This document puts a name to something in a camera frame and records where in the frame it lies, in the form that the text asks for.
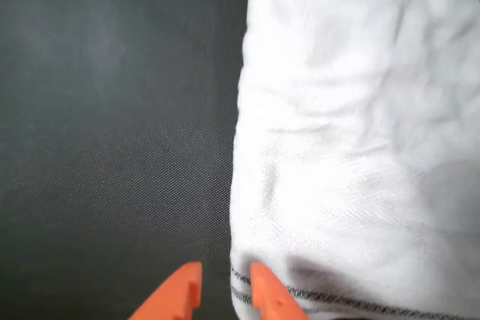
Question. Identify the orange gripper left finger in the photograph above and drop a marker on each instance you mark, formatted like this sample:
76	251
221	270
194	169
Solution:
176	293

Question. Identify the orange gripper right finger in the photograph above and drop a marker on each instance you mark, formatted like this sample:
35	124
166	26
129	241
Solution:
270	297

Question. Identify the white grey-striped towel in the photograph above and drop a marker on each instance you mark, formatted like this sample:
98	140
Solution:
356	129

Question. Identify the black desk mat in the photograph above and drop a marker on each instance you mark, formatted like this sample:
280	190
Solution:
112	110

